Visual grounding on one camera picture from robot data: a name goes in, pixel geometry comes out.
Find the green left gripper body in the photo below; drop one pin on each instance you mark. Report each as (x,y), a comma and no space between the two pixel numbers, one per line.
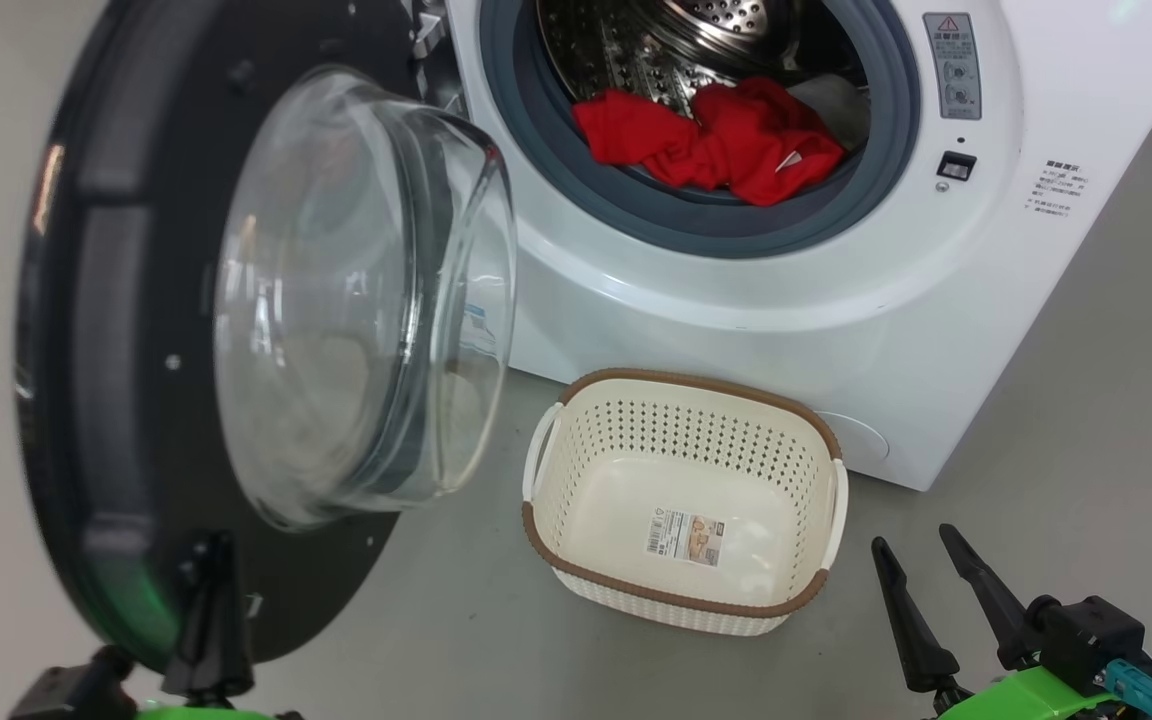
(206,713)

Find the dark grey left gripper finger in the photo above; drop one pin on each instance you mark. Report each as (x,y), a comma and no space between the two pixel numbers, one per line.
(211,640)

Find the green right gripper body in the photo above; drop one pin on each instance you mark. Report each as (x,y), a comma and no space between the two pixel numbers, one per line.
(1036,695)

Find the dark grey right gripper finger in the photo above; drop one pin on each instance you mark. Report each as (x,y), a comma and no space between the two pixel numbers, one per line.
(996,610)
(921,640)

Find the black round glass washer door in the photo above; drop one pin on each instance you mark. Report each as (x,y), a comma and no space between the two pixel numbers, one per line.
(116,300)

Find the red garment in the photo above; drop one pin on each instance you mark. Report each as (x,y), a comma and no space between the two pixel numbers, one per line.
(736,150)

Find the printed food package label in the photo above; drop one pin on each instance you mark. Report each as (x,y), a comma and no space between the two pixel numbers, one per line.
(684,537)

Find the cream perforated basket brown rim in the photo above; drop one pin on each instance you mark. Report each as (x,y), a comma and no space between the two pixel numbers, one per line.
(686,490)

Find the white front-load washing machine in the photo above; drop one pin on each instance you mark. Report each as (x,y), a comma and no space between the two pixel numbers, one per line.
(836,330)

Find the gray metal bracket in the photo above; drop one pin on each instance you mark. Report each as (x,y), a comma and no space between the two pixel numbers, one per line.
(428,35)

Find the round white filter cover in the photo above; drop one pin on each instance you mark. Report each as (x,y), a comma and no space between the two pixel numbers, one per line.
(861,440)

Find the grey ribbed drum paddle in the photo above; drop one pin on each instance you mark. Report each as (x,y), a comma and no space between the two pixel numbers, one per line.
(831,105)

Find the grey warning label sticker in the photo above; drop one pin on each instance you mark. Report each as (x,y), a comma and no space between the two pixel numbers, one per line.
(953,65)

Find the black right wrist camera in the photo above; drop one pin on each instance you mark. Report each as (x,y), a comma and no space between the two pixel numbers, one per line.
(1086,630)

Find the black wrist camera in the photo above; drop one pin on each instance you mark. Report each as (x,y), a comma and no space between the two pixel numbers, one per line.
(1086,630)
(66,695)

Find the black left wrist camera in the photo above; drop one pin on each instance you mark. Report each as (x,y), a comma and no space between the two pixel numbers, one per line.
(66,695)

